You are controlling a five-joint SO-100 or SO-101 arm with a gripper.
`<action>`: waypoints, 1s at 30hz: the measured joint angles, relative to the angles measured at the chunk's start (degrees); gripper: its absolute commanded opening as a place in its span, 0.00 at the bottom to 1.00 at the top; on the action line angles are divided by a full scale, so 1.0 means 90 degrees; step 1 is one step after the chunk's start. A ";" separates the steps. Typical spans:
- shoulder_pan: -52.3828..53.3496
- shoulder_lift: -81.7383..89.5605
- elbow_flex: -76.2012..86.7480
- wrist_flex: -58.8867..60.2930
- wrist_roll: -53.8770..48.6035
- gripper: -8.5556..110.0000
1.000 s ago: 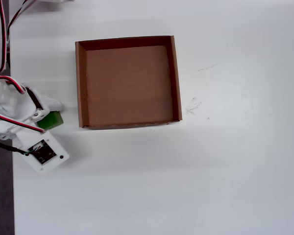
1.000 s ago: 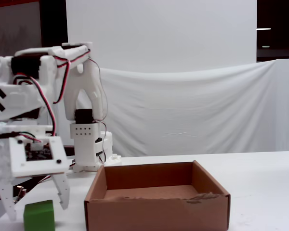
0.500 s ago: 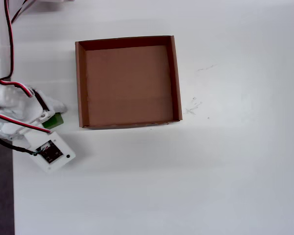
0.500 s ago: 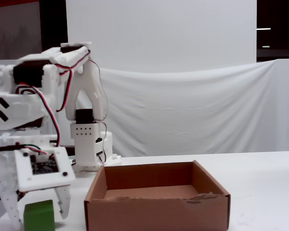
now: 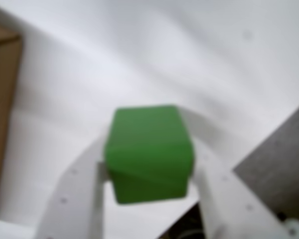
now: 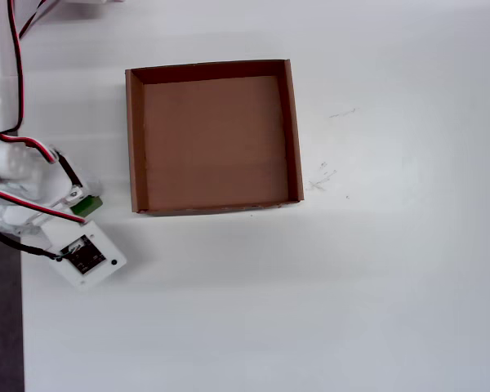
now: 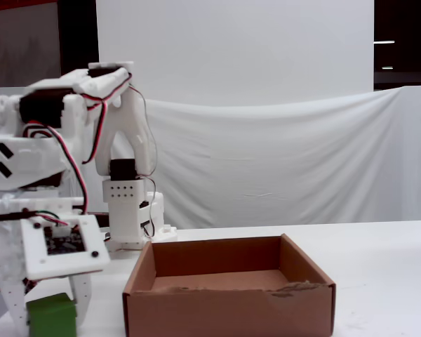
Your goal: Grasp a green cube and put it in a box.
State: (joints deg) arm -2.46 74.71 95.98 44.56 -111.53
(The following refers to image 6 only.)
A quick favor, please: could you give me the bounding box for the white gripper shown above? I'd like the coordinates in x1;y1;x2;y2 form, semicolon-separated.
0;149;105;238

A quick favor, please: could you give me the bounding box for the green cube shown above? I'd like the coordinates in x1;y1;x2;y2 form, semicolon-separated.
70;195;105;218

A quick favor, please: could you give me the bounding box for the brown cardboard box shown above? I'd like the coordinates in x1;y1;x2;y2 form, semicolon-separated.
125;58;305;216

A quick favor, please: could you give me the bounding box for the red black white servo cable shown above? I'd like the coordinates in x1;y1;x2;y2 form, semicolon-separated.
0;185;87;225

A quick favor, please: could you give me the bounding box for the black camera cable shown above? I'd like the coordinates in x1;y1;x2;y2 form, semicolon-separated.
0;222;65;261

